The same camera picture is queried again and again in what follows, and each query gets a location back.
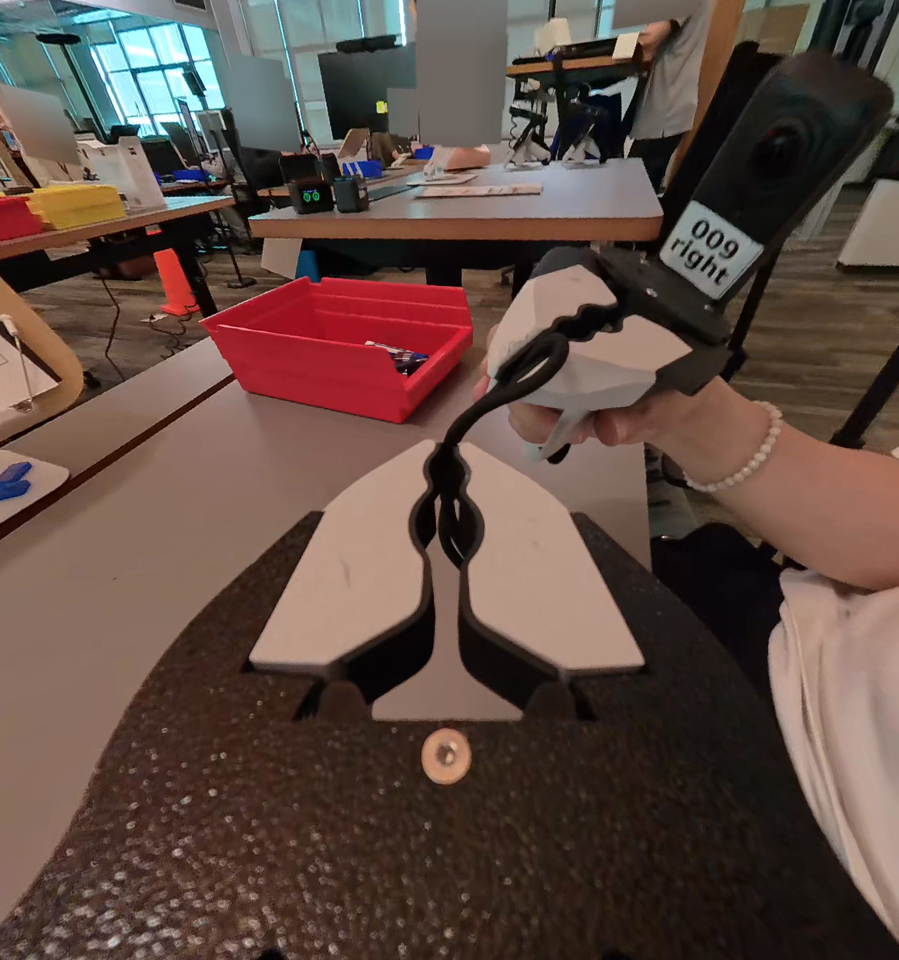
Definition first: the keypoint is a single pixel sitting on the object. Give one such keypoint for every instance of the red plastic bin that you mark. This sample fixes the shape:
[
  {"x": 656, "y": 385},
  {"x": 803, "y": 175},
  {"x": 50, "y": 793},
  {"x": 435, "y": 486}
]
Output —
[
  {"x": 0, "y": 221},
  {"x": 315, "y": 368}
]

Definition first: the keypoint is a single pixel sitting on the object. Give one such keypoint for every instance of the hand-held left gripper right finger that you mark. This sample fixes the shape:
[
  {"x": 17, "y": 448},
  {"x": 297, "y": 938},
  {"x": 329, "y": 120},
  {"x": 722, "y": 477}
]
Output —
[{"x": 547, "y": 593}]

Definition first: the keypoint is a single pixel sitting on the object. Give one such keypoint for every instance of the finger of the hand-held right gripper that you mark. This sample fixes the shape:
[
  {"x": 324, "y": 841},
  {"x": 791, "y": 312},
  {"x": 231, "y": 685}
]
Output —
[
  {"x": 630, "y": 375},
  {"x": 547, "y": 300}
]

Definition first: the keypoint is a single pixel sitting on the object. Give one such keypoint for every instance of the person's right hand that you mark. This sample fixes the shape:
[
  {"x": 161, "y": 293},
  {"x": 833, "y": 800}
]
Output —
[{"x": 690, "y": 435}]

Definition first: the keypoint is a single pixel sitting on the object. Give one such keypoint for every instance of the person's white shirt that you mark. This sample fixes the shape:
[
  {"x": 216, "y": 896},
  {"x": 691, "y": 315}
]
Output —
[{"x": 870, "y": 720}]

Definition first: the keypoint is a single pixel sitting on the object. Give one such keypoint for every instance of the person's right forearm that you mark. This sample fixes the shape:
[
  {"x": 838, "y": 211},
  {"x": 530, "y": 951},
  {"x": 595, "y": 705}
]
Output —
[{"x": 840, "y": 510}]

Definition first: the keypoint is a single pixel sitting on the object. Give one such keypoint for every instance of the black monitor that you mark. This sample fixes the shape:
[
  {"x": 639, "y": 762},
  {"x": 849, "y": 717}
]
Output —
[{"x": 360, "y": 90}]

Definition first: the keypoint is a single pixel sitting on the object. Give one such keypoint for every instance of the pink pouch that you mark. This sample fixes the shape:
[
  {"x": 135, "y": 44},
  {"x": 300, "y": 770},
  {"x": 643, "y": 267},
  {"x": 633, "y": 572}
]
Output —
[{"x": 465, "y": 158}]

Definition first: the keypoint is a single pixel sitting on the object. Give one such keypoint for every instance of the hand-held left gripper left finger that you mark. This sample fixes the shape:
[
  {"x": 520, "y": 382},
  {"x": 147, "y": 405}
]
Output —
[{"x": 345, "y": 593}]

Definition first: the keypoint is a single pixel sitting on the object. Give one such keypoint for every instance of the black elastic loop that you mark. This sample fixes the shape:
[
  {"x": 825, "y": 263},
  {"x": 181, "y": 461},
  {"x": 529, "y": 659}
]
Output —
[{"x": 477, "y": 420}]

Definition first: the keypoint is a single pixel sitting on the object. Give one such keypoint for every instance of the orange traffic cone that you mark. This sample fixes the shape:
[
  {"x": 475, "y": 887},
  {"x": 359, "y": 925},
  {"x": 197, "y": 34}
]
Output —
[{"x": 177, "y": 285}]

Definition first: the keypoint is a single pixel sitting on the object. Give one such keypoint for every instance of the white paper strip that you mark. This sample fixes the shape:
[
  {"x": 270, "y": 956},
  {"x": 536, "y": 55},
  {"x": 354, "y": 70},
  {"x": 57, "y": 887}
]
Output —
[{"x": 480, "y": 191}]

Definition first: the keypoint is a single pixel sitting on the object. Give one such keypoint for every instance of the stack of yellow bins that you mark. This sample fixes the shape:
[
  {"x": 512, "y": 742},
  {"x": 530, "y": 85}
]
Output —
[{"x": 75, "y": 207}]

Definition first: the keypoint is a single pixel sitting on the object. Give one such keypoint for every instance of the small blue plastic piece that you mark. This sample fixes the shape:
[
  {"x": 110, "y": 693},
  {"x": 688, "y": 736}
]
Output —
[{"x": 7, "y": 483}]

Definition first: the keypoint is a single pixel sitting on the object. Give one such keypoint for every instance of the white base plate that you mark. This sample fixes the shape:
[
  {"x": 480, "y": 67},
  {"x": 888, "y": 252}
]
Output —
[{"x": 45, "y": 480}]

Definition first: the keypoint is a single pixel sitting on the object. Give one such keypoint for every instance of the small black display device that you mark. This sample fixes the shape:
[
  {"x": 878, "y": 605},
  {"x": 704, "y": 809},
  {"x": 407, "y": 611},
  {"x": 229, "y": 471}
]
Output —
[{"x": 310, "y": 197}]

